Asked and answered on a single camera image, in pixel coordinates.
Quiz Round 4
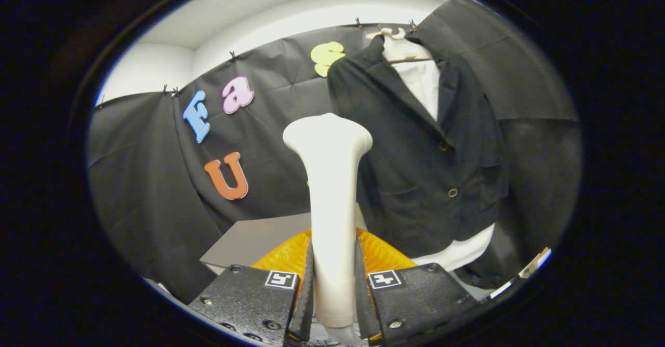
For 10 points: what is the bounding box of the cardboard box with white papers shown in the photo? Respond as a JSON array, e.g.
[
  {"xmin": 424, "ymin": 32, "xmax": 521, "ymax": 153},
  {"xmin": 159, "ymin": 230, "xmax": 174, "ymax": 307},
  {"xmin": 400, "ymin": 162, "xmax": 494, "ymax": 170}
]
[{"xmin": 488, "ymin": 247, "xmax": 552, "ymax": 300}]

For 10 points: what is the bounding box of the black jacket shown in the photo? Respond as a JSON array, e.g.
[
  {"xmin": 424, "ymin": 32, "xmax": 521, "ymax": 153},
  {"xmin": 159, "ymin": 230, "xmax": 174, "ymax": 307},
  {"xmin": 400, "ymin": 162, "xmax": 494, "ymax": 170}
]
[{"xmin": 327, "ymin": 34, "xmax": 510, "ymax": 259}]

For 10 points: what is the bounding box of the black backdrop cloth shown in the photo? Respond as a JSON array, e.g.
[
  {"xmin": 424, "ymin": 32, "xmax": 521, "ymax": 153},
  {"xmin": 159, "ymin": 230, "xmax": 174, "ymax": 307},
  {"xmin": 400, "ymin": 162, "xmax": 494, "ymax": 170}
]
[{"xmin": 87, "ymin": 0, "xmax": 582, "ymax": 306}]

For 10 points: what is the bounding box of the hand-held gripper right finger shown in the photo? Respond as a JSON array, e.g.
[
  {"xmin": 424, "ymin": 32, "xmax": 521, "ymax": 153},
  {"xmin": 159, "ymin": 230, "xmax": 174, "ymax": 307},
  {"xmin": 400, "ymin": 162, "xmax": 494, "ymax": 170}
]
[{"xmin": 355, "ymin": 228, "xmax": 478, "ymax": 347}]

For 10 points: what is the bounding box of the grey cabinet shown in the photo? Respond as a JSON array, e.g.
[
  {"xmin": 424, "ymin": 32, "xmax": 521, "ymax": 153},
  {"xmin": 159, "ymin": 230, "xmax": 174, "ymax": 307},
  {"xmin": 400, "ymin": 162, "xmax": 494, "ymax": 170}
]
[{"xmin": 200, "ymin": 204, "xmax": 368, "ymax": 275}]

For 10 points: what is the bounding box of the row of small backdrop clips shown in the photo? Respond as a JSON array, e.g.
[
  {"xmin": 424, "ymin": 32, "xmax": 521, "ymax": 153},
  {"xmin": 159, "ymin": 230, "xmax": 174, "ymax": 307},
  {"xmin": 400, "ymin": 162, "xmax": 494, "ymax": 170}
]
[{"xmin": 99, "ymin": 17, "xmax": 419, "ymax": 101}]

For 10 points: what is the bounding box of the white garment steamer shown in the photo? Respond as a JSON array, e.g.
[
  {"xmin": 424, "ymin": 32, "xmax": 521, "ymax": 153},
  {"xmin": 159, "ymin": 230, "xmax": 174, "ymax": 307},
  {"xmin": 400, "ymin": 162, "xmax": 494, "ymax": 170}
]
[{"xmin": 283, "ymin": 112, "xmax": 374, "ymax": 347}]

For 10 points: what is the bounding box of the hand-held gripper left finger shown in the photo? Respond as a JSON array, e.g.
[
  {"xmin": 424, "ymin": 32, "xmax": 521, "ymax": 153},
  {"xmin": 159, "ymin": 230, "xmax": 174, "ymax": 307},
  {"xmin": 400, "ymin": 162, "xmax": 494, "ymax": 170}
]
[{"xmin": 188, "ymin": 228, "xmax": 315, "ymax": 347}]

